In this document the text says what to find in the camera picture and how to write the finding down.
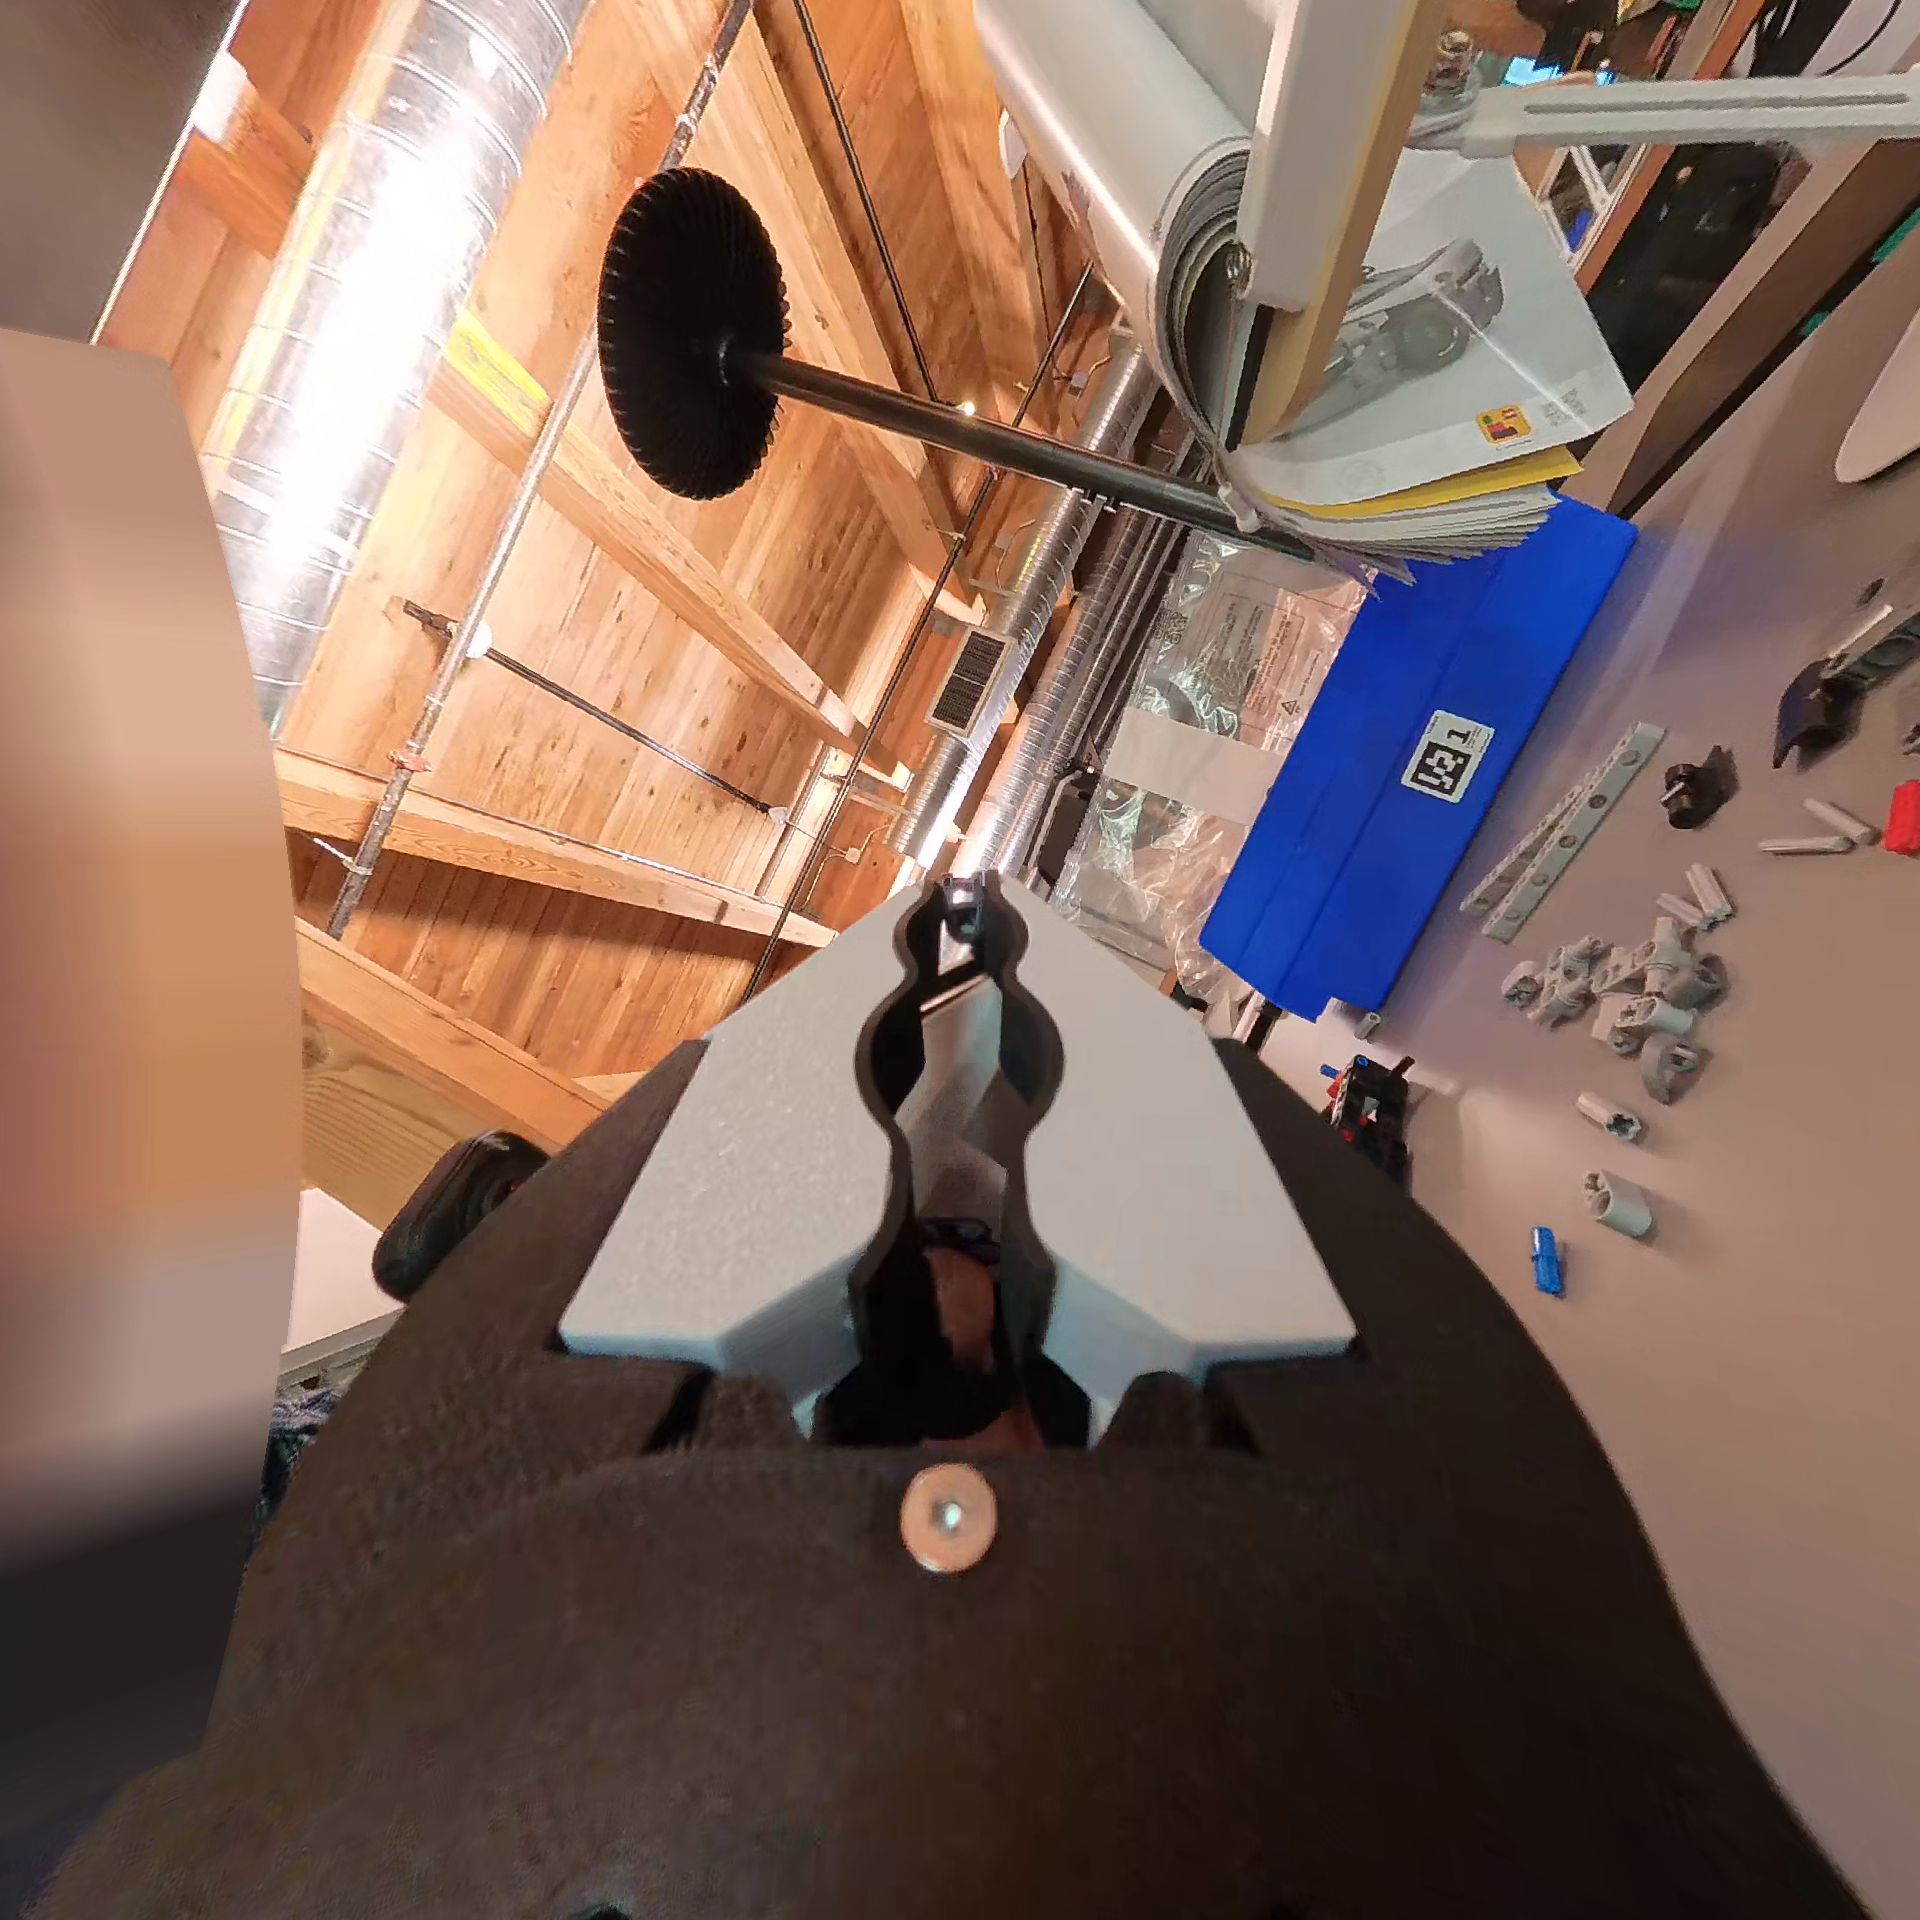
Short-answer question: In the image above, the pile of light grey connectors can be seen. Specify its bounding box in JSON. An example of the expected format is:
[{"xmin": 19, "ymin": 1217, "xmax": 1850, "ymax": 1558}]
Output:
[{"xmin": 1500, "ymin": 862, "xmax": 1738, "ymax": 1105}]

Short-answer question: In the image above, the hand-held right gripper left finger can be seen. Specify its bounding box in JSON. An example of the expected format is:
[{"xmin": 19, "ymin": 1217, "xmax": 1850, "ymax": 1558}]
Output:
[{"xmin": 558, "ymin": 881, "xmax": 922, "ymax": 1438}]

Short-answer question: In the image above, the white articulated stand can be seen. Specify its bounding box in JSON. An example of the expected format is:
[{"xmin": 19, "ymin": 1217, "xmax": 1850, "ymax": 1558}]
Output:
[{"xmin": 1233, "ymin": 0, "xmax": 1920, "ymax": 485}]

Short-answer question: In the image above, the blue plastic bin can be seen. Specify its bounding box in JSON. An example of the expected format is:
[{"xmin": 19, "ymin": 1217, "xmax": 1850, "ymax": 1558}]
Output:
[{"xmin": 1200, "ymin": 496, "xmax": 1642, "ymax": 1023}]

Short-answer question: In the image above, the clear plastic bag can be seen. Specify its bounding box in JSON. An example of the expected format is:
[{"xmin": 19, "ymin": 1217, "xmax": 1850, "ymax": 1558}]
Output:
[{"xmin": 1050, "ymin": 532, "xmax": 1377, "ymax": 1008}]

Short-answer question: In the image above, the black ribbed disc fixture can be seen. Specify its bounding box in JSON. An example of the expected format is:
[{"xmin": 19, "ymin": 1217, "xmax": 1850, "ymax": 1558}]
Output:
[{"xmin": 596, "ymin": 167, "xmax": 1321, "ymax": 560}]

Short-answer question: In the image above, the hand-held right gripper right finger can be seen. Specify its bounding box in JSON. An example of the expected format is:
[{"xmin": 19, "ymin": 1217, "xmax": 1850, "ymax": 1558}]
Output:
[{"xmin": 994, "ymin": 877, "xmax": 1360, "ymax": 1438}]

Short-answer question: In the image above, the metal vent grille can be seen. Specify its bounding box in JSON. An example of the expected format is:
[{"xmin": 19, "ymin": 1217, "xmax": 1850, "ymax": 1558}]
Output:
[{"xmin": 928, "ymin": 626, "xmax": 1011, "ymax": 735}]

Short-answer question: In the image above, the lego instruction booklet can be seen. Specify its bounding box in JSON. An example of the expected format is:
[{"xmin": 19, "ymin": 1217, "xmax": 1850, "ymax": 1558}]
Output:
[{"xmin": 977, "ymin": 0, "xmax": 1638, "ymax": 589}]

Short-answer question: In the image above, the partly built lego model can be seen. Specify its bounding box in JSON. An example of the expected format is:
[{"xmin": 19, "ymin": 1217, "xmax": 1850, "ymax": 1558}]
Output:
[{"xmin": 1319, "ymin": 1053, "xmax": 1422, "ymax": 1191}]

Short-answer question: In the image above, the silver air duct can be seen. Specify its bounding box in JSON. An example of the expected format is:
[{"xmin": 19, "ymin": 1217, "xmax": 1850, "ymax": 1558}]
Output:
[{"xmin": 201, "ymin": 0, "xmax": 591, "ymax": 741}]

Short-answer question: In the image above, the black rounded object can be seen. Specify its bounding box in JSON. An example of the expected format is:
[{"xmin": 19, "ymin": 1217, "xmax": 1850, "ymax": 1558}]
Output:
[{"xmin": 374, "ymin": 1130, "xmax": 551, "ymax": 1310}]

